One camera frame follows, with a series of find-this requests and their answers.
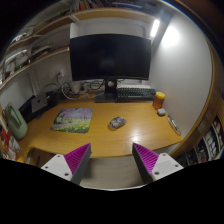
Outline white LED light bar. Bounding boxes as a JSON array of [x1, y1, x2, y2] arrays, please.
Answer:
[[150, 19, 160, 37]]

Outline wooden wall shelf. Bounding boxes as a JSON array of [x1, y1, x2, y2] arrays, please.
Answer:
[[0, 7, 158, 91]]

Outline grey computer mouse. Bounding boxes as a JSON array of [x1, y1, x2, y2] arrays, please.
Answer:
[[109, 116, 126, 129]]

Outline black computer monitor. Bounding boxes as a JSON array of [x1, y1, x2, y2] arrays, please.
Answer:
[[69, 34, 151, 103]]

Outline silver mini computer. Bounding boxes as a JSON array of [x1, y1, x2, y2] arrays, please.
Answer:
[[31, 93, 48, 112]]

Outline black mechanical keyboard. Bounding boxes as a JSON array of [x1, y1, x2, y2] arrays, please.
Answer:
[[116, 87, 156, 101]]

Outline small grey earbud case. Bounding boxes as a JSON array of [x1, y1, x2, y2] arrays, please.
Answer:
[[157, 108, 166, 116]]

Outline tangle of black cables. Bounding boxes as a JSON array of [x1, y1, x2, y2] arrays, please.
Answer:
[[41, 78, 126, 101]]

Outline floral painted mouse pad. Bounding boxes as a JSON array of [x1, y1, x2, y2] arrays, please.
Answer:
[[51, 108, 93, 133]]

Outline glasses on desk edge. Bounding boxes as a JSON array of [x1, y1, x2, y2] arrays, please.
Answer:
[[168, 115, 181, 136]]

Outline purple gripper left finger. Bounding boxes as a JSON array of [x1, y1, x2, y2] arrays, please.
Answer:
[[42, 143, 91, 185]]

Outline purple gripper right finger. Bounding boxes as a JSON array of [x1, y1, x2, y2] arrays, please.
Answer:
[[132, 143, 183, 184]]

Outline orange pill bottle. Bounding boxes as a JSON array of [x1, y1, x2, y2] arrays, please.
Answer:
[[153, 92, 165, 110]]

